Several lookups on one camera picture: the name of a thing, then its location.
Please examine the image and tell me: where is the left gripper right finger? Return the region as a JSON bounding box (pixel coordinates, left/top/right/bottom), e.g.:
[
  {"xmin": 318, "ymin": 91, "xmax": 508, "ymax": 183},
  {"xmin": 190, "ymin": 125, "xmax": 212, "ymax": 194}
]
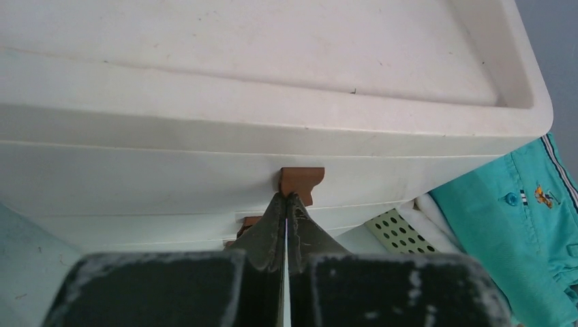
[{"xmin": 286, "ymin": 193, "xmax": 511, "ymax": 326}]

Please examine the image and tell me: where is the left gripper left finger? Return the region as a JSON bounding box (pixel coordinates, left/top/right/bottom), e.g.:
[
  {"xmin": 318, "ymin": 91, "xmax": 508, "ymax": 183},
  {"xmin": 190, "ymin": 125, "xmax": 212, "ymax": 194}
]
[{"xmin": 42, "ymin": 193, "xmax": 286, "ymax": 326}]

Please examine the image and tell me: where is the white drawer unit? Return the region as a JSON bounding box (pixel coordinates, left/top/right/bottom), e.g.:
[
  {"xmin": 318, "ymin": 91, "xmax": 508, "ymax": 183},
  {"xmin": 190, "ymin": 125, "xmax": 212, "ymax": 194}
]
[{"xmin": 1, "ymin": 1, "xmax": 553, "ymax": 251}]

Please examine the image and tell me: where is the light teal bottom garment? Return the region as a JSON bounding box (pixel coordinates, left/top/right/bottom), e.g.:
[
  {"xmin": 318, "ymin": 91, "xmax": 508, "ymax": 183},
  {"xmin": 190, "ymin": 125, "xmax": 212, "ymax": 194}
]
[{"xmin": 430, "ymin": 134, "xmax": 577, "ymax": 326}]

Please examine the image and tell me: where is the white garment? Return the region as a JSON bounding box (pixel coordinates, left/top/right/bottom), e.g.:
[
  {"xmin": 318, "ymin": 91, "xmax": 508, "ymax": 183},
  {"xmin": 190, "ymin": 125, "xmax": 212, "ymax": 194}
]
[{"xmin": 396, "ymin": 193, "xmax": 463, "ymax": 253}]

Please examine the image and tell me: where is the pale yellow perforated basket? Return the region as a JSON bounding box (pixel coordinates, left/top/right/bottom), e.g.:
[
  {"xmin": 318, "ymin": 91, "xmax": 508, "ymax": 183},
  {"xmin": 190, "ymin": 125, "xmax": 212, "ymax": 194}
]
[{"xmin": 363, "ymin": 209, "xmax": 438, "ymax": 254}]

